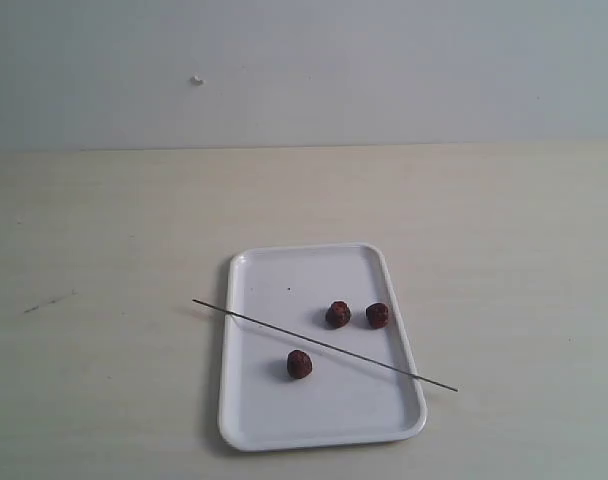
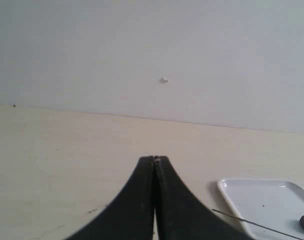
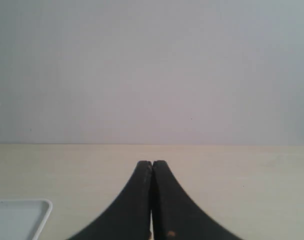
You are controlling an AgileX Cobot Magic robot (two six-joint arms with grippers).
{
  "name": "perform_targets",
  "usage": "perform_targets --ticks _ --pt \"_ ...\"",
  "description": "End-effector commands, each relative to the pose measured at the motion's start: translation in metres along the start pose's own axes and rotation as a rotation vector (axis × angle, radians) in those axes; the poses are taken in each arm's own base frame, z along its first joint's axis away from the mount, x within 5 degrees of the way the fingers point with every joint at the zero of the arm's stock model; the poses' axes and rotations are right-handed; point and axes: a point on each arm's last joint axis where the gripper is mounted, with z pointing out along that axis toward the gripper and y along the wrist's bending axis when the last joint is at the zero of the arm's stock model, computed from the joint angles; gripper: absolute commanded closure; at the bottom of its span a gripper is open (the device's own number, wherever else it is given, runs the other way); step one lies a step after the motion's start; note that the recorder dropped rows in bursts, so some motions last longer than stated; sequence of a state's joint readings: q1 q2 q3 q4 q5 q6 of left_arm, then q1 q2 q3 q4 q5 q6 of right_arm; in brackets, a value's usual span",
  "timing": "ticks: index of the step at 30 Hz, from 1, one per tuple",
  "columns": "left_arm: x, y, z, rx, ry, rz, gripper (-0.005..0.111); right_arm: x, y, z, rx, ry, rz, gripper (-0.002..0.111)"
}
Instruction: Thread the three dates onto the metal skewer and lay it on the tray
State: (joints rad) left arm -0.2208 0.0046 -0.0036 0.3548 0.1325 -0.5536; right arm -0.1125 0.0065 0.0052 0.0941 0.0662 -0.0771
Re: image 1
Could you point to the dark red fruit ball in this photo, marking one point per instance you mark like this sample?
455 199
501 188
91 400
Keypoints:
338 314
377 315
299 364

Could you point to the white rectangular plastic tray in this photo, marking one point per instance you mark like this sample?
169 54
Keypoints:
344 400

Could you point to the thin metal skewer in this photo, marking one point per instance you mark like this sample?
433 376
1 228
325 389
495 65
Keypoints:
326 345

